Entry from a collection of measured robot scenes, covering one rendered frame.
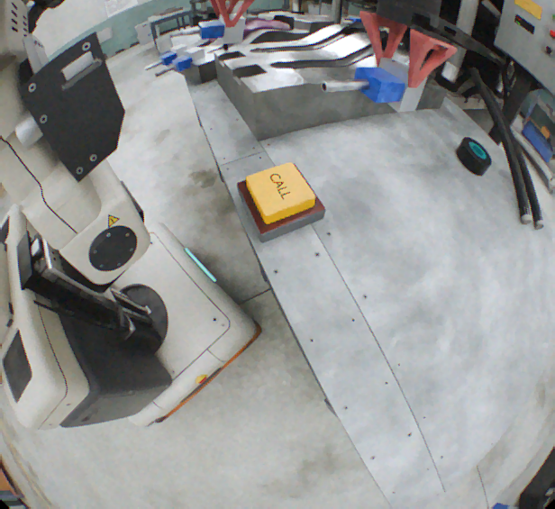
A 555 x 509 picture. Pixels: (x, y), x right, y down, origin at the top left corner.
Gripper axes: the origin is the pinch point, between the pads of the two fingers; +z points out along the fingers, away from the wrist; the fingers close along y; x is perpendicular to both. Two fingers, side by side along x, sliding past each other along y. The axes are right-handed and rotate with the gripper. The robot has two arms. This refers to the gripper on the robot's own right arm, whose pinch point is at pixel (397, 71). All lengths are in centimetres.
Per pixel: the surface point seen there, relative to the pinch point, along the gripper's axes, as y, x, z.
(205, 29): 26.6, 16.5, -1.2
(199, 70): 39.2, 17.4, 11.5
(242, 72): 21.1, 12.1, 7.7
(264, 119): 10.2, 12.7, 11.6
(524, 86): 0, -78, -6
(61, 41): 723, 313, -50
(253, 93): 10.2, 14.1, 6.7
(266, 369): -22, 30, 96
